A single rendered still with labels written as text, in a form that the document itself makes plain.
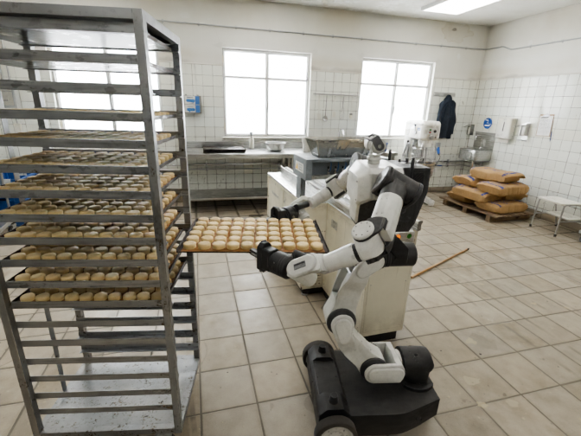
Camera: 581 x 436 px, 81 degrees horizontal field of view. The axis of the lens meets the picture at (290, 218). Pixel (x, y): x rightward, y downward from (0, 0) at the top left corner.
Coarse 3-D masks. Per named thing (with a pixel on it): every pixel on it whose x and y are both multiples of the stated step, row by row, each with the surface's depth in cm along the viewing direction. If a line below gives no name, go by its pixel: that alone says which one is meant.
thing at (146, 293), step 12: (180, 264) 171; (36, 288) 143; (48, 288) 143; (60, 288) 144; (72, 288) 145; (84, 288) 145; (96, 288) 145; (108, 288) 145; (120, 288) 145; (132, 288) 146; (144, 288) 146; (156, 288) 146; (24, 300) 136; (36, 300) 136; (48, 300) 138; (60, 300) 138; (72, 300) 137; (84, 300) 138; (96, 300) 138
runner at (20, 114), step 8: (0, 112) 111; (8, 112) 111; (16, 112) 111; (24, 112) 111; (32, 112) 112; (40, 112) 112; (48, 112) 112; (56, 112) 112; (64, 112) 112; (72, 112) 112; (80, 112) 113; (88, 112) 113; (96, 112) 113; (104, 112) 113; (112, 112) 113; (120, 112) 114; (128, 112) 114; (80, 120) 113; (88, 120) 114; (96, 120) 114; (104, 120) 114; (112, 120) 114; (120, 120) 114; (128, 120) 114; (136, 120) 115
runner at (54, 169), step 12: (0, 168) 116; (12, 168) 117; (24, 168) 117; (36, 168) 117; (48, 168) 117; (60, 168) 118; (72, 168) 118; (84, 168) 118; (96, 168) 119; (108, 168) 119; (120, 168) 119; (132, 168) 119; (144, 168) 120
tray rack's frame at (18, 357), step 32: (160, 32) 121; (0, 96) 129; (0, 288) 127; (32, 384) 145; (64, 384) 171; (96, 384) 177; (128, 384) 177; (160, 384) 178; (192, 384) 178; (32, 416) 146; (64, 416) 158; (96, 416) 159; (128, 416) 159; (160, 416) 160
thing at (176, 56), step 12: (180, 48) 148; (180, 60) 148; (180, 84) 151; (180, 108) 154; (180, 120) 155; (180, 144) 159; (192, 264) 178; (192, 300) 185; (192, 312) 187; (192, 324) 190
